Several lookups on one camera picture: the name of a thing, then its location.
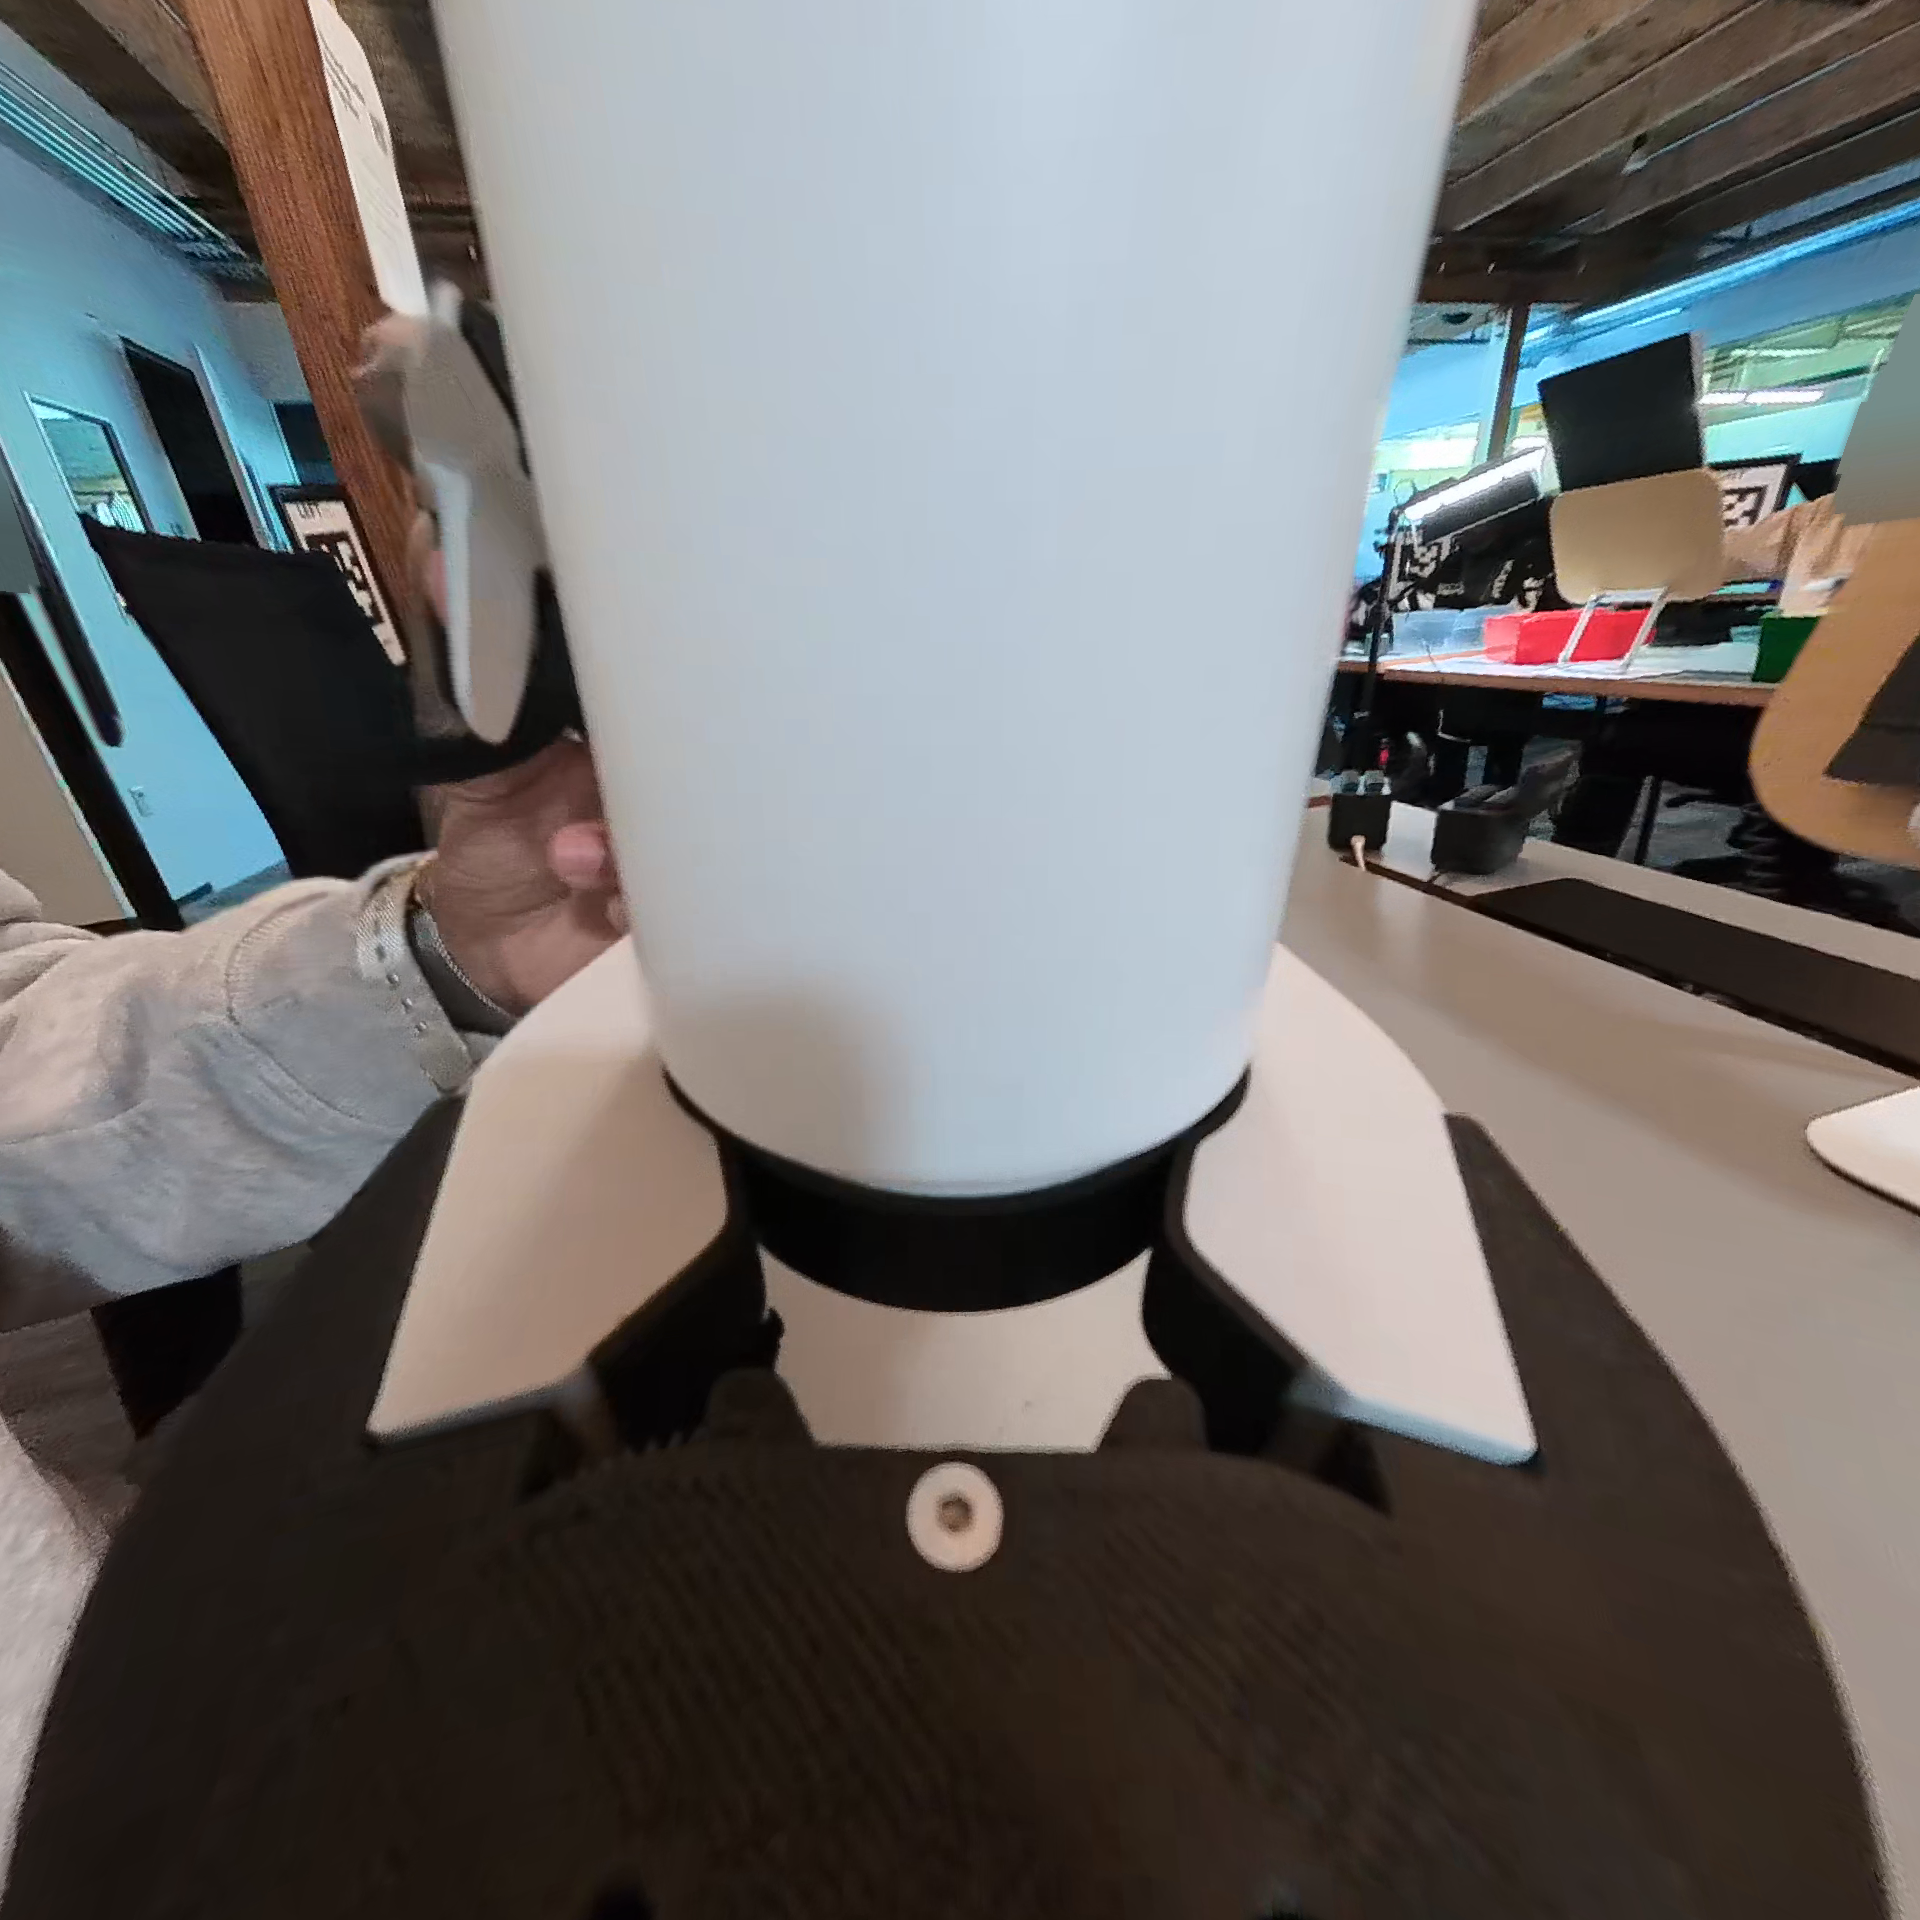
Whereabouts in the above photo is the black desk device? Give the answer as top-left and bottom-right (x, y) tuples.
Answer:
(1429, 750), (1579, 881)

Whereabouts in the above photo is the white paper sheet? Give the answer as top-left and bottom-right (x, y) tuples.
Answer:
(306, 0), (437, 324)

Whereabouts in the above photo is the black desk lamp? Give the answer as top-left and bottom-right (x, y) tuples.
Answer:
(1357, 451), (1555, 752)

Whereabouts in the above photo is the black monitor tan back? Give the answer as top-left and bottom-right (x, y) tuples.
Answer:
(1536, 334), (1731, 671)
(1747, 516), (1920, 864)

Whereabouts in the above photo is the red storage bin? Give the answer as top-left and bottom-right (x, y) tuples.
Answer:
(1482, 608), (1652, 666)

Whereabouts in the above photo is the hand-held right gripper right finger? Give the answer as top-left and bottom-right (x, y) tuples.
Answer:
(1142, 945), (1542, 1471)

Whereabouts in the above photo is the person's grey sweatshirt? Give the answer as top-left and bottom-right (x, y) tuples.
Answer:
(0, 1395), (98, 1787)

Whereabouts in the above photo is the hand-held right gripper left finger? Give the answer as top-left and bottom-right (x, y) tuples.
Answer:
(368, 938), (785, 1444)

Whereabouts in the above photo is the person's left hand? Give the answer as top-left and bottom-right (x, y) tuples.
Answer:
(416, 736), (633, 1022)

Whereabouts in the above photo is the grey desk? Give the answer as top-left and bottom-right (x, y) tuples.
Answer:
(1275, 800), (1920, 1920)

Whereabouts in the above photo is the wooden-edged office table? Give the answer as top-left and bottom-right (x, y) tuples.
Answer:
(1336, 652), (1779, 713)

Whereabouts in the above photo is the white bottle black cap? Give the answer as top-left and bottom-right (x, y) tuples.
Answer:
(428, 0), (1482, 1310)

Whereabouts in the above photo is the person's left forearm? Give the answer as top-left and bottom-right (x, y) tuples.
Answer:
(0, 858), (506, 1329)

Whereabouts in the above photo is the white monitor stand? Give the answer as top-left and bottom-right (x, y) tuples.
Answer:
(1808, 1089), (1920, 1215)

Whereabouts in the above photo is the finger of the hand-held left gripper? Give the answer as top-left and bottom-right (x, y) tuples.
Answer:
(352, 278), (589, 788)

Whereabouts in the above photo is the wooden post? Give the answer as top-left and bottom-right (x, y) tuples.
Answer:
(180, 0), (506, 647)

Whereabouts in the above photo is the black fabric panel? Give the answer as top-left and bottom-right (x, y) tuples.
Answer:
(83, 516), (430, 881)

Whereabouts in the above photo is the framed marker sign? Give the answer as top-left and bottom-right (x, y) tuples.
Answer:
(270, 486), (409, 671)

